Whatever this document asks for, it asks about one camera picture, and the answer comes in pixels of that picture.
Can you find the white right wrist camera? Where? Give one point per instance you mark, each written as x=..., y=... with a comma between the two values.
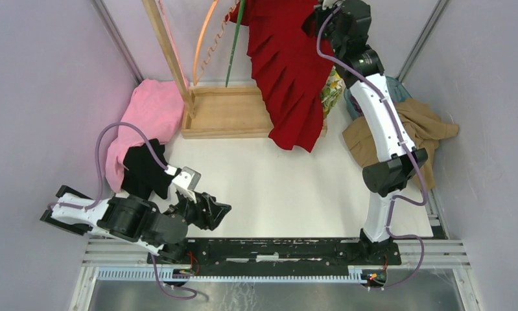
x=330, y=4

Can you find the wooden clothes rack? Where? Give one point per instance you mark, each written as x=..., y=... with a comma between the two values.
x=219, y=111

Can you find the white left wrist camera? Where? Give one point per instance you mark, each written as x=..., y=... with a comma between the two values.
x=185, y=181

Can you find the black cloth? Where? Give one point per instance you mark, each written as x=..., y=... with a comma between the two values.
x=142, y=175

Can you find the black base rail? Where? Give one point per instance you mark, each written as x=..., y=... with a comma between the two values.
x=277, y=257

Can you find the teal plastic basket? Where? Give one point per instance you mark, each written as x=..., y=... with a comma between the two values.
x=397, y=91

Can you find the green wire hanger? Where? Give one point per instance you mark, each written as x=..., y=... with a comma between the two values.
x=241, y=9

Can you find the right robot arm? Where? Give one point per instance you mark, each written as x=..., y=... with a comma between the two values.
x=342, y=38

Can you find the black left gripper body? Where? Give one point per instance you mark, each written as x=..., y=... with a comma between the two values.
x=194, y=212

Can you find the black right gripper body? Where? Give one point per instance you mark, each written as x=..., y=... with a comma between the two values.
x=329, y=30

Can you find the pink garment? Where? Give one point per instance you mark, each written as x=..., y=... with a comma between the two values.
x=156, y=108

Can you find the pink hanger on rack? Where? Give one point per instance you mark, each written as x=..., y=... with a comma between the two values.
x=168, y=47

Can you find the red garment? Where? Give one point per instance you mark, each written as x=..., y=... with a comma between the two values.
x=287, y=69

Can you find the lemon print skirt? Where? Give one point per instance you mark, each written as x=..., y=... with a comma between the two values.
x=331, y=92

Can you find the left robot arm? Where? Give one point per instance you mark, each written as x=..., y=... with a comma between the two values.
x=137, y=221

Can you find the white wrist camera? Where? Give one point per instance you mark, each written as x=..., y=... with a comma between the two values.
x=330, y=4
x=185, y=181

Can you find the tan garment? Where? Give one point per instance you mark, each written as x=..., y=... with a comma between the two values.
x=423, y=126

